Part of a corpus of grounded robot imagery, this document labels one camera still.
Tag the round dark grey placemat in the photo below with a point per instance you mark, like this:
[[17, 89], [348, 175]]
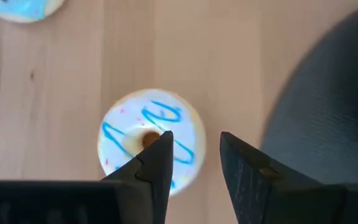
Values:
[[328, 118]]

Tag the large turquoise iced donut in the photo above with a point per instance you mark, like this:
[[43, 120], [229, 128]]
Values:
[[20, 9]]

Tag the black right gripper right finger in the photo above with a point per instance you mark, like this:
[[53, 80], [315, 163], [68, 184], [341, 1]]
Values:
[[259, 193]]

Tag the large white donut blue drizzle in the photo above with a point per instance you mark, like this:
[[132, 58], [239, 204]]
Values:
[[129, 118]]

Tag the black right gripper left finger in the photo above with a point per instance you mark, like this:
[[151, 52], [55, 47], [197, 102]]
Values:
[[149, 174]]

